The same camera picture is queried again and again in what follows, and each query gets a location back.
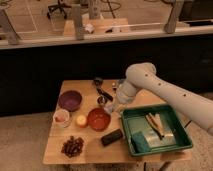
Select light blue towel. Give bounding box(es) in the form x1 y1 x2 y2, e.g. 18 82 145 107
104 103 115 114

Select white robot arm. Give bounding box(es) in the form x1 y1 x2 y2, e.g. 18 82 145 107
114 62 213 136

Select red bowl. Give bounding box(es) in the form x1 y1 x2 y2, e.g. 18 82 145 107
87 108 111 131

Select purple bowl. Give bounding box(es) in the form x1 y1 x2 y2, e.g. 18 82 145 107
58 90 82 112

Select small dark round object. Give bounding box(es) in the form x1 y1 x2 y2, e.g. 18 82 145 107
93 77 103 85

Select small metal cup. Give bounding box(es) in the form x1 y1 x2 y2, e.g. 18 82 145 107
97 96 107 106

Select blue grey cup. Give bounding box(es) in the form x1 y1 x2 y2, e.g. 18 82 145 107
118 79 125 85

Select yellow round candle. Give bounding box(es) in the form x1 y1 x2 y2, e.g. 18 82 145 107
76 115 87 128

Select wooden table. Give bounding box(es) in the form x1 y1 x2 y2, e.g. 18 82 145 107
43 80 191 164

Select dark brown rectangular block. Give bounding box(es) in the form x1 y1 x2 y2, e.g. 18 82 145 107
101 129 123 146

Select white cup with pink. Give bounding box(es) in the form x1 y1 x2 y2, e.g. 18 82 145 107
53 109 70 128

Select wooden spatula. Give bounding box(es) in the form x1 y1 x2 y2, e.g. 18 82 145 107
145 113 164 139

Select green plastic tray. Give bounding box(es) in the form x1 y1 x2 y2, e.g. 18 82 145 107
121 104 193 157

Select teal sponge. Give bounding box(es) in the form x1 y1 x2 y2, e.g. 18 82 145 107
132 132 150 153

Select bunch of dark grapes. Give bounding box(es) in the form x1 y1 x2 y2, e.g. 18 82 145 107
61 136 84 158

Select black office chair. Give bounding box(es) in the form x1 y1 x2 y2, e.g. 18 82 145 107
47 0 70 19

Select black handled knife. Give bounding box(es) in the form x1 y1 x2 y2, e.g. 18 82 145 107
96 88 113 101

